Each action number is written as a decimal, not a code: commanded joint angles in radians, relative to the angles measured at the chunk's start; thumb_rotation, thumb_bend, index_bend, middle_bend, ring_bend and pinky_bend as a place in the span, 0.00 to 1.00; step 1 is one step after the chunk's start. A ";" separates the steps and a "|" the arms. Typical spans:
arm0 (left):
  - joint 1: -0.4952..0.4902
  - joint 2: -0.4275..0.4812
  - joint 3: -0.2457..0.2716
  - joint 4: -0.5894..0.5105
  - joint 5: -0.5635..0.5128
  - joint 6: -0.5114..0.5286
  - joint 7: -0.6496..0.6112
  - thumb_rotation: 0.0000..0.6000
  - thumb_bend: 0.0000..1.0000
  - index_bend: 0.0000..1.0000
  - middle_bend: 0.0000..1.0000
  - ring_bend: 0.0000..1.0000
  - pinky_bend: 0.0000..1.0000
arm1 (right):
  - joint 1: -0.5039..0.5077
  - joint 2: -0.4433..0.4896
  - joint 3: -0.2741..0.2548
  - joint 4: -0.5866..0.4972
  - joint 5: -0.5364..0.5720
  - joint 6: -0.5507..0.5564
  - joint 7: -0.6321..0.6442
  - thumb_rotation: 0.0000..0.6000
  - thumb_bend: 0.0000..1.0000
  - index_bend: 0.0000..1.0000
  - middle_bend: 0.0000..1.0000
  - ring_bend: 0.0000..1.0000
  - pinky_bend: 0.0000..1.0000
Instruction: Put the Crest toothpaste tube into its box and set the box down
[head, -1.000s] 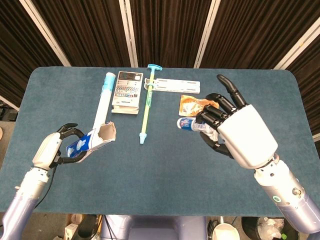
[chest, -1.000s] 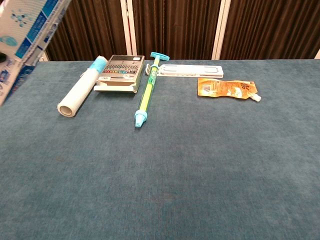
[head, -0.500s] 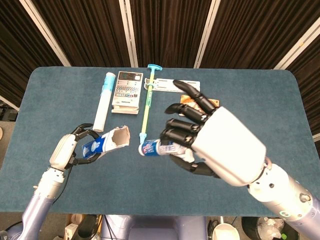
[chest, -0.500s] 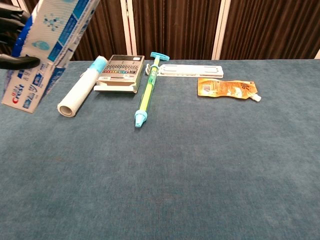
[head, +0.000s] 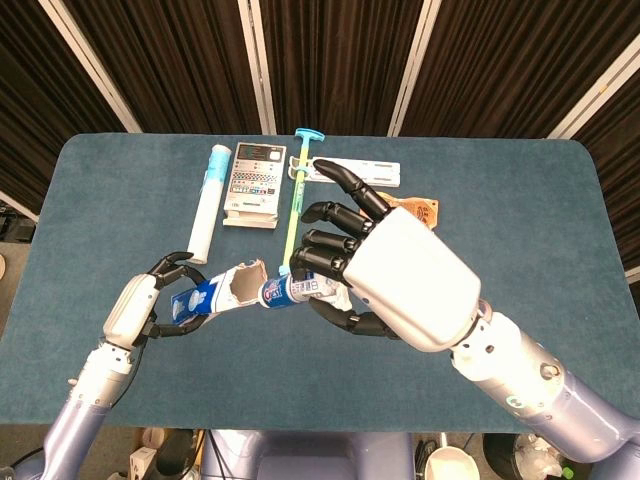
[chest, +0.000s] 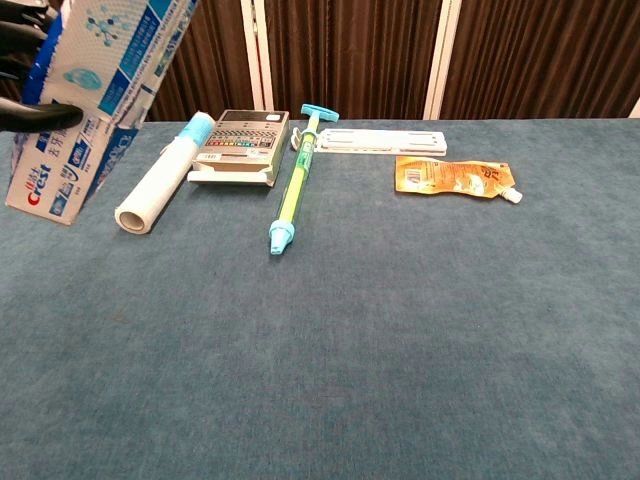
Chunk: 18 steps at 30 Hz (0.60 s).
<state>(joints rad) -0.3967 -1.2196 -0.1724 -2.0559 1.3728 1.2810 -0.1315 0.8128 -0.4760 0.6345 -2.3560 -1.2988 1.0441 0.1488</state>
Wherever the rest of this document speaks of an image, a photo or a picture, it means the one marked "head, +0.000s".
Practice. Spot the green yellow hand pump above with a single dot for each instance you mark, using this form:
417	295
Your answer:
291	235

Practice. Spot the purple robot torso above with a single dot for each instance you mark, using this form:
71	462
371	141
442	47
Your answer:
310	460

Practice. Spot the small white carton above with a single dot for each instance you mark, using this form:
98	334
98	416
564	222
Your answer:
143	462

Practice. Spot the dark brown pleated curtain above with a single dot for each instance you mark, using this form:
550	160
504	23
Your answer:
500	65
620	150
175	65
335	65
30	100

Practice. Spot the grey label printer box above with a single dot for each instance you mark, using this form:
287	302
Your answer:
252	180

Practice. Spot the black curved object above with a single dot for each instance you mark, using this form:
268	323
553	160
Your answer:
177	455

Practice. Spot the black equipment box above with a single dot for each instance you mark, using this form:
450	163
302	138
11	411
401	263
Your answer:
17	227

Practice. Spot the white toothbrush package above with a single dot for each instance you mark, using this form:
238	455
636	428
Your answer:
380	172

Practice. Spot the teal table mat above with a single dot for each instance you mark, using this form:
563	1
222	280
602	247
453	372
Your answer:
300	380

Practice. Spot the blue white toothpaste tube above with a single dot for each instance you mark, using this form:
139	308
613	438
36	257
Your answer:
280	292

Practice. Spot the white paper roll blue label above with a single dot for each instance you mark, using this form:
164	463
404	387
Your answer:
205	215

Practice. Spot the orange spout pouch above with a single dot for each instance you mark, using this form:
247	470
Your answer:
420	210

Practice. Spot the white bowl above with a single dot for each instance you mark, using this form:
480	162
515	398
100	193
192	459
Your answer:
450	465

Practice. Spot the white partition post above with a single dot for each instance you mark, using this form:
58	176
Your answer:
20	209
415	65
257	65
91	65
634	274
600	92

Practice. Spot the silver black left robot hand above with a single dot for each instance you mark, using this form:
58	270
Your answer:
127	315

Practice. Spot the blue white toothpaste box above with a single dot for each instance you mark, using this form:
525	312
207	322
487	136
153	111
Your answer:
215	295

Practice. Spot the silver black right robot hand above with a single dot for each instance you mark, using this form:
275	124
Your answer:
410	280

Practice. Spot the black trash bin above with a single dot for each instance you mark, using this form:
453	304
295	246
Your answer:
500	455

